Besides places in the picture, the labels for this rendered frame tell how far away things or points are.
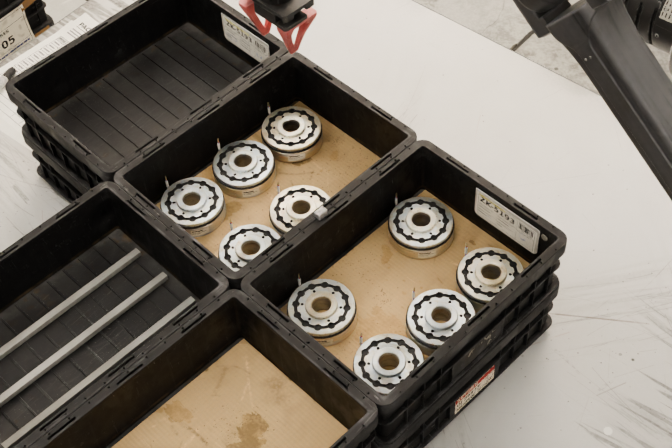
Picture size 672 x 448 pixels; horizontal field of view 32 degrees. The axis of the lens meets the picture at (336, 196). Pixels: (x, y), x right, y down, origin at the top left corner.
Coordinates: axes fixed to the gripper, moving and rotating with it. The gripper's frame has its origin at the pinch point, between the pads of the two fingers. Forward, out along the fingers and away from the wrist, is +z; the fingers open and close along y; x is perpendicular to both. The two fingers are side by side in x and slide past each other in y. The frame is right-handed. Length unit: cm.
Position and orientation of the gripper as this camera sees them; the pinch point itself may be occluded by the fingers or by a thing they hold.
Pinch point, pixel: (279, 38)
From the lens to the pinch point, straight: 185.3
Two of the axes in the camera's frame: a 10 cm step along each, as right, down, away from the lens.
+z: 0.2, 6.6, 7.5
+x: 7.0, -5.5, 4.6
